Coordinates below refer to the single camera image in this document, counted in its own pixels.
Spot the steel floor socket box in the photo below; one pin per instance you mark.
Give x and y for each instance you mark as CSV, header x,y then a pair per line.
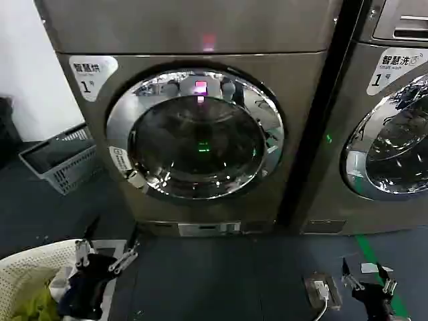
x,y
332,291

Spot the grey washer with number sticker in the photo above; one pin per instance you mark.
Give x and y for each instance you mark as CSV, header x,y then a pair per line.
x,y
337,100

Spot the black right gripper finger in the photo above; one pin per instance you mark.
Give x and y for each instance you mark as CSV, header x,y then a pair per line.
x,y
388,286
349,279

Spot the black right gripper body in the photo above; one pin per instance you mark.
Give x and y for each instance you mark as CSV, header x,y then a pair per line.
x,y
376,301

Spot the round chrome glass washer door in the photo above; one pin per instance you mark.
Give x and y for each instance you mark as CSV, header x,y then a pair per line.
x,y
394,150

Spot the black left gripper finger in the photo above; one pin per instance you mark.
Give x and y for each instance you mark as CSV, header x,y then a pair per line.
x,y
128,254
85,247

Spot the green floor tape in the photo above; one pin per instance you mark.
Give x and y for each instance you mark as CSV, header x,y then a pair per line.
x,y
364,249

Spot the grey slotted plastic basket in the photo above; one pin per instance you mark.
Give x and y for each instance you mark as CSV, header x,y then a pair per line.
x,y
72,167

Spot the white perforated laundry basket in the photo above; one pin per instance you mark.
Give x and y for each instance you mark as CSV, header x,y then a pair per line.
x,y
23,264

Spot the yellow-green cloth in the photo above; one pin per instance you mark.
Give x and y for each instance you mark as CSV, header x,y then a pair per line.
x,y
38,301

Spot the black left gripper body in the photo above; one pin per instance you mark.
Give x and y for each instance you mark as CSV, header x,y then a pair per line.
x,y
97,269

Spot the round chrome glass dryer door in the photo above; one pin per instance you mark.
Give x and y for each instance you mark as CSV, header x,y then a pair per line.
x,y
200,133

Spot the white cloth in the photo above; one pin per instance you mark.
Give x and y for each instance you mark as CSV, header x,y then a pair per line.
x,y
61,279

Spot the black bin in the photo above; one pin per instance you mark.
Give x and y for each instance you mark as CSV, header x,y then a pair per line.
x,y
8,133

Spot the white plug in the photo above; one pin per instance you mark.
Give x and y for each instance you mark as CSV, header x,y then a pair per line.
x,y
320,289

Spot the white floor label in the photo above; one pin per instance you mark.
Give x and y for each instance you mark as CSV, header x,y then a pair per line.
x,y
369,267

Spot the dark blue cloth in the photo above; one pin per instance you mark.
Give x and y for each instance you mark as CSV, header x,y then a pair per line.
x,y
82,301

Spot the grey dryer with number sticker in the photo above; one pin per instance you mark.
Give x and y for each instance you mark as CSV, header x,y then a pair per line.
x,y
167,33

